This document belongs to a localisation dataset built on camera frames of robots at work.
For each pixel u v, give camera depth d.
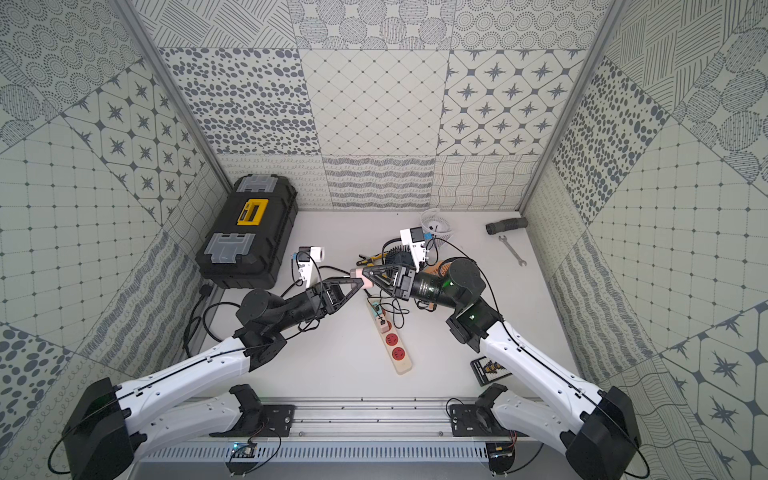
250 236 0.90
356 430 0.73
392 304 0.95
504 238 1.14
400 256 0.99
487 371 0.81
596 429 0.38
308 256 0.58
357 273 0.58
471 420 0.73
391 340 0.85
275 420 0.74
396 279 0.55
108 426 0.40
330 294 0.56
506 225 1.12
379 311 0.85
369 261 1.04
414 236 0.58
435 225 1.07
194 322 0.95
